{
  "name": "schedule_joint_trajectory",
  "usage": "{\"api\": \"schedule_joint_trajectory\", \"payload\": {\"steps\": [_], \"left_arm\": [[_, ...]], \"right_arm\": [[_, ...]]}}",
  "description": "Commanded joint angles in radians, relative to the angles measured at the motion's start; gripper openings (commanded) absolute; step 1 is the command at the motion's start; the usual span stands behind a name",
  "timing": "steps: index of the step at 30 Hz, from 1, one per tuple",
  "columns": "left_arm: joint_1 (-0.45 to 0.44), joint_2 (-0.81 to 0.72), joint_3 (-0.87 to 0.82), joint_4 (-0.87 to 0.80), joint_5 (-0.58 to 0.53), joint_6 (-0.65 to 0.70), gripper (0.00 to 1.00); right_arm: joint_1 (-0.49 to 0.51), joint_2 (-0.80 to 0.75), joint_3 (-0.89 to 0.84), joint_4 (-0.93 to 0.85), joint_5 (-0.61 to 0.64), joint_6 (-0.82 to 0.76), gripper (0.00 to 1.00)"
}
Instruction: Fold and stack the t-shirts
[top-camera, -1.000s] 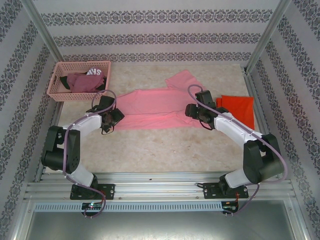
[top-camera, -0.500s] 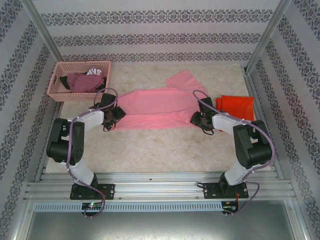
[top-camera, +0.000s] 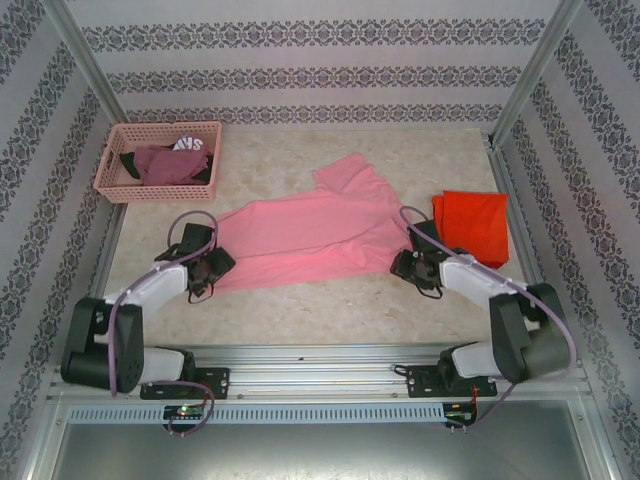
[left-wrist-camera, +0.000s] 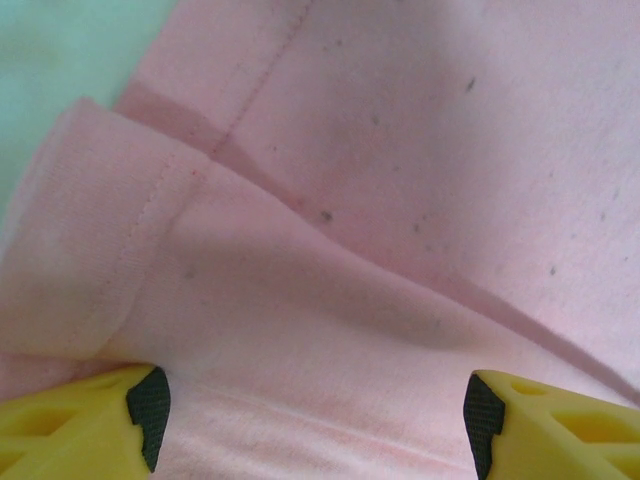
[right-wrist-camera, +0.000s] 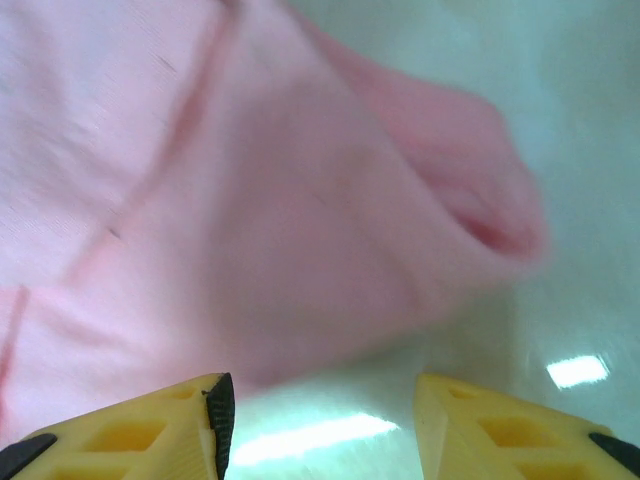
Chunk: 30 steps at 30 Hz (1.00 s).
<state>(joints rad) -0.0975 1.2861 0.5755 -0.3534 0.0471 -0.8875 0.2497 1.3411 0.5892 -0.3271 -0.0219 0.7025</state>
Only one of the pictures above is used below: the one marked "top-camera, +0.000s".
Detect grey slotted cable duct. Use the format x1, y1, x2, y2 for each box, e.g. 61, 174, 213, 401
67, 402, 446, 424

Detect aluminium corner post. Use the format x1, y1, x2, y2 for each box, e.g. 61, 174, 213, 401
47, 0, 126, 136
492, 0, 584, 146

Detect left wrist thin black cable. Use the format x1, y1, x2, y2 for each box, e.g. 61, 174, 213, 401
187, 282, 217, 305

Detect pink plastic basket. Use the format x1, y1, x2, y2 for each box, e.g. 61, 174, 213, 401
93, 121, 224, 204

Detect maroon t-shirt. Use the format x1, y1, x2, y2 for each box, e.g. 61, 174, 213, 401
133, 144, 211, 185

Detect wrist thin black cable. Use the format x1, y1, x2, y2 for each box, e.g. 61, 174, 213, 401
187, 282, 217, 305
414, 277, 444, 300

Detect folded orange t-shirt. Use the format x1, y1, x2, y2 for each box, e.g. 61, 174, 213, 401
431, 189, 510, 270

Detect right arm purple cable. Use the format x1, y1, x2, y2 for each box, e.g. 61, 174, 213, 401
398, 204, 578, 434

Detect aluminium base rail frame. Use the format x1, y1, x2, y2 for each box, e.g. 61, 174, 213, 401
47, 329, 594, 404

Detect clothes in basket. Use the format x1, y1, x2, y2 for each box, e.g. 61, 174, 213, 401
118, 133, 216, 185

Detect pink t-shirt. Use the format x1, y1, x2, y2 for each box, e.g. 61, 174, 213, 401
208, 152, 419, 296

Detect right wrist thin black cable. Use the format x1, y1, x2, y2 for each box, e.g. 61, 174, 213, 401
414, 277, 444, 300

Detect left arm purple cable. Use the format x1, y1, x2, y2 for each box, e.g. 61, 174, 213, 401
108, 209, 221, 437

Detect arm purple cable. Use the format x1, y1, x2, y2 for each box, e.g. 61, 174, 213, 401
108, 209, 221, 437
398, 204, 578, 434

